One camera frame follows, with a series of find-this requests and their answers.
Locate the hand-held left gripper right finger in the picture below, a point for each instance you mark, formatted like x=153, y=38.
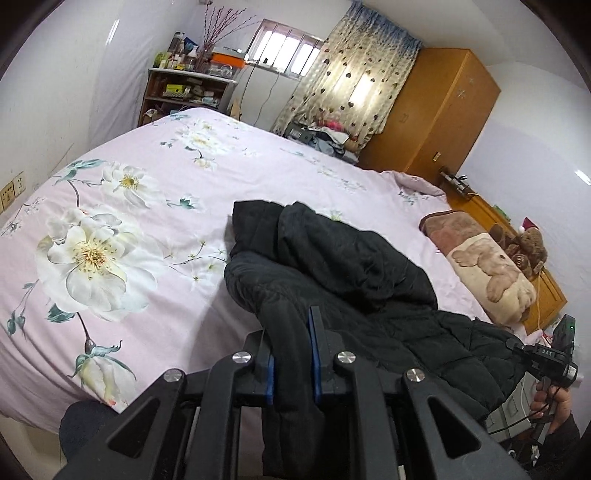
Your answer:
x=316, y=360

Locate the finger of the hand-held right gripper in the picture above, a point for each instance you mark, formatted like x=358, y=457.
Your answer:
x=515, y=347

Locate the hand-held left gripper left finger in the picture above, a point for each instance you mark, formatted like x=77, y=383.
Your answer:
x=269, y=378

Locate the black hooded puffer jacket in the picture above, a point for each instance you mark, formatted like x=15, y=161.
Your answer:
x=360, y=277

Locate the person's right forearm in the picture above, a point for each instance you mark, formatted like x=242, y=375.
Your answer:
x=565, y=443

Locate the pile of mixed clothes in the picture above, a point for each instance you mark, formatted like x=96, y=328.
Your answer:
x=328, y=138

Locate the person's right hand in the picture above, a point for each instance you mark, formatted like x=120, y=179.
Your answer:
x=551, y=406

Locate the wooden headboard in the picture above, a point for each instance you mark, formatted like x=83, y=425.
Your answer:
x=540, y=286

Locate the folded bear print blanket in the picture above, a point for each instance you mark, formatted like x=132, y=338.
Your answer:
x=489, y=272

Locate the brown teddy bear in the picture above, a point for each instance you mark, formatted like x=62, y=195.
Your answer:
x=526, y=247

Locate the bed with pink floral sheet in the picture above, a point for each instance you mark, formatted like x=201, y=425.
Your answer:
x=161, y=300

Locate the person's left leg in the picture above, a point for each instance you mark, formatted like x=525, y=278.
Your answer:
x=87, y=429

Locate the wooden wardrobe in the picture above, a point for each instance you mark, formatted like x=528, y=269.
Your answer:
x=429, y=115

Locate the heart print curtain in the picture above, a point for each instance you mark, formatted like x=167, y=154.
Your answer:
x=351, y=74

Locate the cluttered wooden shelf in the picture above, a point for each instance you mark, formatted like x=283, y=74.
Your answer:
x=184, y=92

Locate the orange storage box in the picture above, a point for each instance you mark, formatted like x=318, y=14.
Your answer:
x=226, y=57

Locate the barred window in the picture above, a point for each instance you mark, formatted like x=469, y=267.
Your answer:
x=284, y=46

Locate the dried flower branches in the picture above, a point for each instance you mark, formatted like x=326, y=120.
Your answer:
x=221, y=27

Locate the wall power socket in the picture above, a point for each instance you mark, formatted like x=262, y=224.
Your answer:
x=11, y=191

